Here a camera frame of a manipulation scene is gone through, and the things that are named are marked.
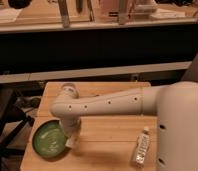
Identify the white sponge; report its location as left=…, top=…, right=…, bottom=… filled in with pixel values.
left=66, top=138, right=77, bottom=148

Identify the clear plastic water bottle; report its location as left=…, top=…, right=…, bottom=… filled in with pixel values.
left=132, top=127, right=150, bottom=167

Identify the black chair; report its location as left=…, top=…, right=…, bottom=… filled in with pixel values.
left=0, top=75, right=36, bottom=171

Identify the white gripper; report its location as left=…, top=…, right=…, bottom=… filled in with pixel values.
left=60, top=117, right=81, bottom=138

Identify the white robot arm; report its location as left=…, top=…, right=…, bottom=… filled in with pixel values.
left=50, top=81, right=198, bottom=171

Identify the wooden table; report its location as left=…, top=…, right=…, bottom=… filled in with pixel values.
left=20, top=82, right=156, bottom=171

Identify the green ceramic bowl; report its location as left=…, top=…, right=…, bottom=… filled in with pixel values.
left=32, top=120, right=68, bottom=159

